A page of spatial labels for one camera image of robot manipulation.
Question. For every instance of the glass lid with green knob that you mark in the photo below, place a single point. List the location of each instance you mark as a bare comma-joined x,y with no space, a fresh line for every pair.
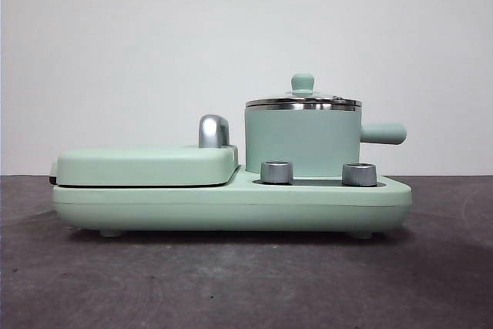
303,82

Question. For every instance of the silver control knob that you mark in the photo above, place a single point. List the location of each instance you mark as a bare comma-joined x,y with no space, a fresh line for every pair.
276,172
359,174

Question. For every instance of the mint green breakfast machine base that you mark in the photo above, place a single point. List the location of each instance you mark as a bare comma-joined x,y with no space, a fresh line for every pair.
154,209

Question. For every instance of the mint green steamer pot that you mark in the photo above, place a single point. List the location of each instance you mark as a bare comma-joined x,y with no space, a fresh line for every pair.
300,136

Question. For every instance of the mint green griddle cover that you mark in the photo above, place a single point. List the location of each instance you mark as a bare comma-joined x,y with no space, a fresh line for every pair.
135,165

